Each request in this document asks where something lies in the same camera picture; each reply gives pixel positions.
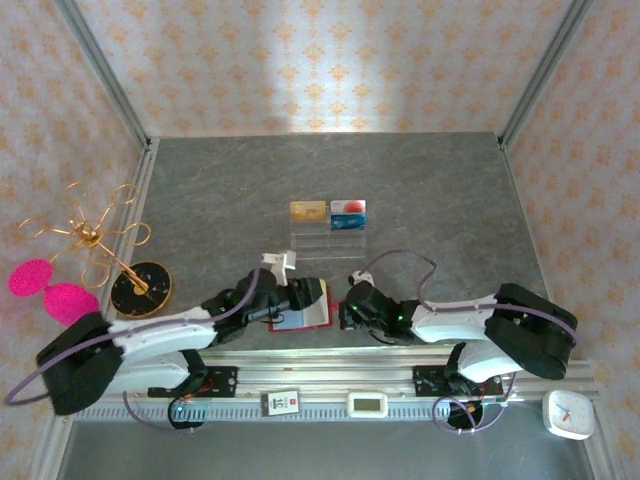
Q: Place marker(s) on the white digital timer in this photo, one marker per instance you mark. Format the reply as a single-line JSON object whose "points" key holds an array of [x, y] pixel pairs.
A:
{"points": [[368, 404]]}

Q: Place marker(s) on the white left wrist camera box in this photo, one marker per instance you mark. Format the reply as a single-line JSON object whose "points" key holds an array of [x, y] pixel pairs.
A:
{"points": [[280, 262]]}

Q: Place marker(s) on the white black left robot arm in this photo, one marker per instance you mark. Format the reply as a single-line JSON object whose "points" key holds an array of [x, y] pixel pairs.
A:
{"points": [[150, 335]]}

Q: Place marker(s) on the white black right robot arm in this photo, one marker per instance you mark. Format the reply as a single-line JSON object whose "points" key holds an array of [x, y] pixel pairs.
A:
{"points": [[450, 325]]}

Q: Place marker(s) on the aluminium table side rail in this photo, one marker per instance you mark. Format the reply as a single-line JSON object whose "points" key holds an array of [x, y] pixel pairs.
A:
{"points": [[525, 220], [146, 165]]}

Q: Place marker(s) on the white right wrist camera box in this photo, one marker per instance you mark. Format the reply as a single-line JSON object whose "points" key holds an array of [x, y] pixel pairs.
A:
{"points": [[361, 276]]}

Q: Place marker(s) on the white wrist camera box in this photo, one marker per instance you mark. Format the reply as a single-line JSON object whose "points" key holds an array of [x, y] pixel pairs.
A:
{"points": [[361, 276], [280, 262]]}

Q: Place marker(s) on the aluminium frame corner post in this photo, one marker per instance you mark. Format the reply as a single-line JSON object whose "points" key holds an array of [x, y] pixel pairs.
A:
{"points": [[546, 70], [104, 70]]}

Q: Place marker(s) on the red and white card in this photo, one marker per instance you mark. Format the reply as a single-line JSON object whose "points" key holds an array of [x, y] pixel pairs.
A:
{"points": [[348, 207]]}

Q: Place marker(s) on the gold credit card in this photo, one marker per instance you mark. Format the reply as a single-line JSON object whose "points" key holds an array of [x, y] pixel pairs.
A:
{"points": [[309, 212]]}

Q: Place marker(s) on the white square clock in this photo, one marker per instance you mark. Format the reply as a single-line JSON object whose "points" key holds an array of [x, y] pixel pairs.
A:
{"points": [[568, 415]]}

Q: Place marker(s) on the pink fuzzy double-oval pad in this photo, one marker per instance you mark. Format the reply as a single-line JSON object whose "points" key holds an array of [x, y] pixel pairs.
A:
{"points": [[30, 279]]}

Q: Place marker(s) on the red card holder booklet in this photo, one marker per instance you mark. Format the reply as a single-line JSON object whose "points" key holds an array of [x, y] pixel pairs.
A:
{"points": [[305, 316]]}

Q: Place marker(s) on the white label tag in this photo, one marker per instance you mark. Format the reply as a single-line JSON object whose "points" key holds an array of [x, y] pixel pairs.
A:
{"points": [[280, 402]]}

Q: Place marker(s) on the clear acrylic card stand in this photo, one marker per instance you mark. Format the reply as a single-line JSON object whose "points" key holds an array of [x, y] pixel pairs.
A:
{"points": [[327, 245]]}

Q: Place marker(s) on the aluminium mounting rail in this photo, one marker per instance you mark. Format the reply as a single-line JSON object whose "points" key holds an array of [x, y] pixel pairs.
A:
{"points": [[325, 367]]}

